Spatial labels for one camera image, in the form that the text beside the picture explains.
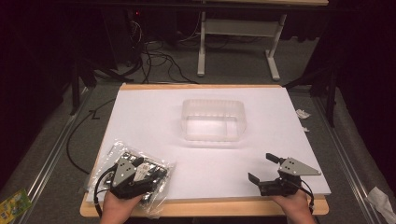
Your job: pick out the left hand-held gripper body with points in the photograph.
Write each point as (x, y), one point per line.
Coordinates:
(124, 174)

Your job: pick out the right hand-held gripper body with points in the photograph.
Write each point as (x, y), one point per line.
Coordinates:
(289, 177)

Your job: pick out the clear plastic bag dark parts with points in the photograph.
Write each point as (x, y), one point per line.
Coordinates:
(155, 174)

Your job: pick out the person's right hand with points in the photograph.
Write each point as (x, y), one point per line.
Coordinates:
(294, 207)

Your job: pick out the person's left hand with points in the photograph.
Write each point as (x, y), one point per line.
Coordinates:
(116, 208)

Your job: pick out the small white paper scrap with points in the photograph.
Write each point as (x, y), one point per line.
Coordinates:
(305, 129)

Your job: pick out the crumpled white paper scrap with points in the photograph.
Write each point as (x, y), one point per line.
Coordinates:
(302, 114)

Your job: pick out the white board sheet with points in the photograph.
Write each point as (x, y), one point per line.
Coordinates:
(199, 161)

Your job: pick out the clear plastic container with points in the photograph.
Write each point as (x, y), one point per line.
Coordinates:
(212, 120)

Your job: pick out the black metal stand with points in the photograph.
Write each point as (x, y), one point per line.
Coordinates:
(331, 93)
(76, 84)

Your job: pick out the white crumpled cloth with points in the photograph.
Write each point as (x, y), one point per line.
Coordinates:
(381, 202)

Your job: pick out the green printed packet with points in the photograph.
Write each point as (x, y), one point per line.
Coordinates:
(14, 207)

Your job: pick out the dark computer tower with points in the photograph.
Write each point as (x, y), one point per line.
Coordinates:
(124, 34)

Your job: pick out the metal floor rail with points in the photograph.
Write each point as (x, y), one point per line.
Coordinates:
(345, 155)
(53, 155)

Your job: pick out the white desk frame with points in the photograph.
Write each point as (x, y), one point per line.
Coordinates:
(239, 27)

